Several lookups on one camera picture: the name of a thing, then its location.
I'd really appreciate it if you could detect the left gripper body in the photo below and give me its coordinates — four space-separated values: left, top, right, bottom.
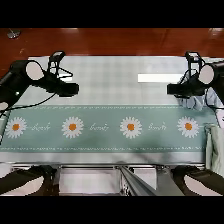
42 73 81 98

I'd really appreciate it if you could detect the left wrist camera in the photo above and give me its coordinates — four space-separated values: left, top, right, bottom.
47 50 74 80

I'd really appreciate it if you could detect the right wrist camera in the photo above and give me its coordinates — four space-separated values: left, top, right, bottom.
184 50 205 80

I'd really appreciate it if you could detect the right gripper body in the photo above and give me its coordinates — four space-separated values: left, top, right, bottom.
166 77 205 99

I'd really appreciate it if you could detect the pale green garment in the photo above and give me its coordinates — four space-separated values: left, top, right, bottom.
203 123 224 179

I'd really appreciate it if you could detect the light blue garment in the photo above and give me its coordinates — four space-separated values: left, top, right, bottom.
178 71 224 112

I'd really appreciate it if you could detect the silver frame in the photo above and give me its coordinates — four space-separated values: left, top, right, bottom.
0 161 224 197

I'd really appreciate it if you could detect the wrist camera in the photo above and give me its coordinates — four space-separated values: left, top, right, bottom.
47 50 74 80
184 50 205 80

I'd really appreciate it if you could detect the black cable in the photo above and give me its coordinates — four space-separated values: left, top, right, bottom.
203 87 224 110
0 92 58 118

